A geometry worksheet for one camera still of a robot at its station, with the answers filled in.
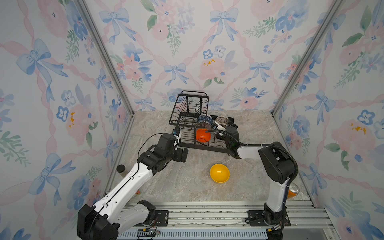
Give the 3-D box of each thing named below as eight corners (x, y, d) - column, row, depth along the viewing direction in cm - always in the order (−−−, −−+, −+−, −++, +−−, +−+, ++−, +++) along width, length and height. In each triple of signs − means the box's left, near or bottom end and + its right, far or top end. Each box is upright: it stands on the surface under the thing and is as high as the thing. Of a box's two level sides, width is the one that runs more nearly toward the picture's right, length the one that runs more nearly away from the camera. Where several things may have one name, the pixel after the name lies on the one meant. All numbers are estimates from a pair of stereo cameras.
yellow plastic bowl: (210, 184, 87) (211, 181, 82) (209, 167, 93) (210, 163, 89) (229, 184, 87) (231, 181, 82) (227, 167, 93) (228, 163, 89)
